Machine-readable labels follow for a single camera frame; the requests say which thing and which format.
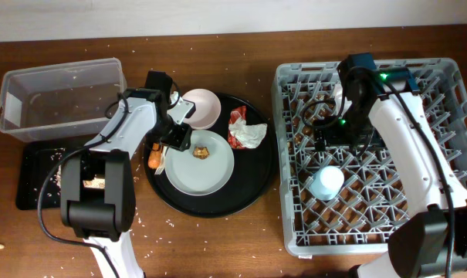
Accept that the pink bowl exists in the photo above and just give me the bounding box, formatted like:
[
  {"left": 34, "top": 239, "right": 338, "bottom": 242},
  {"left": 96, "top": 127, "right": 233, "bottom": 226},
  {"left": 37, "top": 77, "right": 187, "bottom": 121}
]
[{"left": 183, "top": 89, "right": 222, "bottom": 130}]

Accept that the white round plate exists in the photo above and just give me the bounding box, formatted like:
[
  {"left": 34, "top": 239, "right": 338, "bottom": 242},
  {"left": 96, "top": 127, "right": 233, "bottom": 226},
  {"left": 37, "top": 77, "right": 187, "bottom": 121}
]
[{"left": 164, "top": 130, "right": 235, "bottom": 196}]

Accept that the light blue plastic cup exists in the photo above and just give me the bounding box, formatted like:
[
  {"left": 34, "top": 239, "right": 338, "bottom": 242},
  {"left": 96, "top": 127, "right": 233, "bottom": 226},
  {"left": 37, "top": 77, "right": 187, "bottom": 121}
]
[{"left": 308, "top": 166, "right": 345, "bottom": 201}]

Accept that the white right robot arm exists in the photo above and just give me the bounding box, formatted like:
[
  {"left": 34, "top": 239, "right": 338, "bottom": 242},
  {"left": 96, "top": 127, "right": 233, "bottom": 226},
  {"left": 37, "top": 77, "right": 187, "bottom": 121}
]
[{"left": 304, "top": 53, "right": 467, "bottom": 277}]

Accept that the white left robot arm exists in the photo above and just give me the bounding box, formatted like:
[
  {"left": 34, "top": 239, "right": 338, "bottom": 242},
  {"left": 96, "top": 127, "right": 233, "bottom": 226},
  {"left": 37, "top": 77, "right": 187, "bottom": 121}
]
[{"left": 60, "top": 88, "right": 195, "bottom": 277}]

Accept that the grey dishwasher rack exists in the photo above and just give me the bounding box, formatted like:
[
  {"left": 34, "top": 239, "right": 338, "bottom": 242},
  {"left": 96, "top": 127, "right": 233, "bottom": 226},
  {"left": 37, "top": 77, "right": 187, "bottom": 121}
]
[{"left": 271, "top": 58, "right": 467, "bottom": 257}]

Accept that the orange carrot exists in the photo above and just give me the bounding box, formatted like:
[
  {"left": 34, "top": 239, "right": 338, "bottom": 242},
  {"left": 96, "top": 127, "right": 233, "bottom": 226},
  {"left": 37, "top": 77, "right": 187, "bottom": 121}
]
[{"left": 147, "top": 143, "right": 162, "bottom": 169}]

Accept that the brown food scrap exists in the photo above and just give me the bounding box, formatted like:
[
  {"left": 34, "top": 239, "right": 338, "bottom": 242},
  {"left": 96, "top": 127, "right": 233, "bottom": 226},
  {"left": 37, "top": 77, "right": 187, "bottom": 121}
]
[{"left": 192, "top": 146, "right": 210, "bottom": 160}]

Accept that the white plastic fork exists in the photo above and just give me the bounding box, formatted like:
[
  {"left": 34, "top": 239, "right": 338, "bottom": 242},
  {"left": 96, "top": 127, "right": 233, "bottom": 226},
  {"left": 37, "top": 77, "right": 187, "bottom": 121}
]
[{"left": 154, "top": 146, "right": 168, "bottom": 175}]

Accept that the red snack wrapper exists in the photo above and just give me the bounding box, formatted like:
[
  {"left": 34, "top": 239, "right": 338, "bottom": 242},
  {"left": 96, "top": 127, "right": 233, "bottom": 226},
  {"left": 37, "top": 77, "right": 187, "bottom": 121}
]
[{"left": 228, "top": 106, "right": 246, "bottom": 149}]

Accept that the crumpled white tissue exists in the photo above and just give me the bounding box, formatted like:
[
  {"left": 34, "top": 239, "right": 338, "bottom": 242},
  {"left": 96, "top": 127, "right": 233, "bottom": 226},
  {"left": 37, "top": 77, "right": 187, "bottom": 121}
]
[{"left": 237, "top": 122, "right": 267, "bottom": 149}]

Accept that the pile of rice and scraps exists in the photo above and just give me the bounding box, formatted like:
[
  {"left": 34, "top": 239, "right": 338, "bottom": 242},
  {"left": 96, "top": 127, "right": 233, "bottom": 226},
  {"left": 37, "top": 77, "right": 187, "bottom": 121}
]
[{"left": 45, "top": 148, "right": 107, "bottom": 189}]

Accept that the round black tray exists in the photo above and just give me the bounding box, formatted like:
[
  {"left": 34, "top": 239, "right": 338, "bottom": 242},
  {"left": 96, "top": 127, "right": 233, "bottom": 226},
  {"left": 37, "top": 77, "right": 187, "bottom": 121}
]
[{"left": 144, "top": 93, "right": 279, "bottom": 218}]

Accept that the clear plastic bin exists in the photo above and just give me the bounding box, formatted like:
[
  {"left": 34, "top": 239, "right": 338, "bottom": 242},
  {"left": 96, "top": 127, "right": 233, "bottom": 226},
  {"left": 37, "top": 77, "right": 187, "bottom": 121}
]
[{"left": 0, "top": 58, "right": 127, "bottom": 142}]

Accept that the black rectangular tray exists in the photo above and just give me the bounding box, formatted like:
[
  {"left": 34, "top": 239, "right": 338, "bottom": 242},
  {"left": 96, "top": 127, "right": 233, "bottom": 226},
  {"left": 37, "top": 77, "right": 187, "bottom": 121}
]
[{"left": 15, "top": 135, "right": 90, "bottom": 210}]

